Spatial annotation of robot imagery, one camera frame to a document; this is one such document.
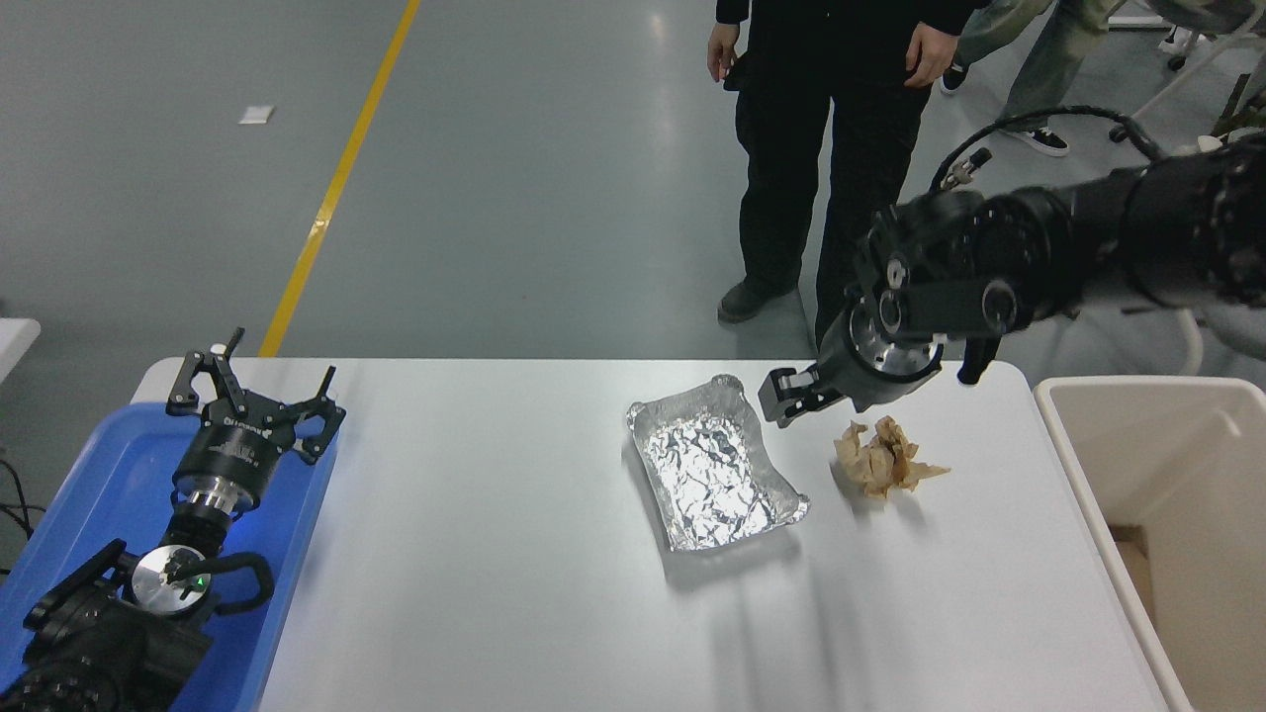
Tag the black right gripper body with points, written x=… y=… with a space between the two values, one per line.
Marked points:
x=856 y=381

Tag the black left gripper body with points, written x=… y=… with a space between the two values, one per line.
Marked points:
x=234 y=452

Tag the silver foil tray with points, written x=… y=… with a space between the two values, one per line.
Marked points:
x=707 y=465

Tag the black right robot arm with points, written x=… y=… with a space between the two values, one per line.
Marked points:
x=1167 y=222

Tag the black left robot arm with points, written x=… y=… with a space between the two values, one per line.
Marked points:
x=99 y=648

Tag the person's left hand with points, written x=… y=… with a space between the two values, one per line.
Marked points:
x=930 y=54

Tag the person's right hand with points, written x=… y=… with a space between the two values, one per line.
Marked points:
x=722 y=49

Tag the crumpled tan paper ball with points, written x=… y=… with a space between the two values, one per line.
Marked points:
x=880 y=457

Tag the blue plastic tray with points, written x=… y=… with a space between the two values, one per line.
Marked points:
x=89 y=475

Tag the person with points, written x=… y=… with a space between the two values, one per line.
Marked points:
x=1048 y=59
x=791 y=148

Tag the large pale bin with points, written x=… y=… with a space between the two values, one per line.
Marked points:
x=1187 y=445

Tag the white chair with caster base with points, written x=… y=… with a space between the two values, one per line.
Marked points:
x=1207 y=10

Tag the black chair frame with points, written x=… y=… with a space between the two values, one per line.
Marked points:
x=1241 y=111

